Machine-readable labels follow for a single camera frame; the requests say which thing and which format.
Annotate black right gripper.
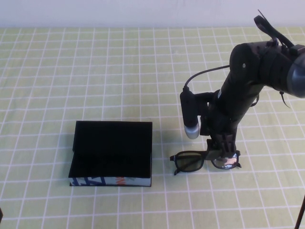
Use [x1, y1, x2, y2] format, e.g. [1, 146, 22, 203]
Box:
[200, 102, 239, 161]

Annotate black framed glasses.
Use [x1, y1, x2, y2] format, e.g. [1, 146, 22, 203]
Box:
[169, 149, 242, 177]

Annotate black glasses case printed side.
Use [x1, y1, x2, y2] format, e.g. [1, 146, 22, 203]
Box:
[69, 120, 153, 187]

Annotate black zip tie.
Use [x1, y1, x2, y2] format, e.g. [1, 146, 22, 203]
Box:
[258, 9, 271, 23]
[279, 91, 292, 110]

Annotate green white checked tablecloth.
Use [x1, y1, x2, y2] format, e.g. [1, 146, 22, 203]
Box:
[0, 26, 305, 229]

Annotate right wrist camera black silver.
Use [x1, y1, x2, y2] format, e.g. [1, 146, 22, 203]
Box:
[180, 89, 200, 139]

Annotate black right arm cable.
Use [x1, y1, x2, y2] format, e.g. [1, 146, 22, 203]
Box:
[183, 15, 305, 229]

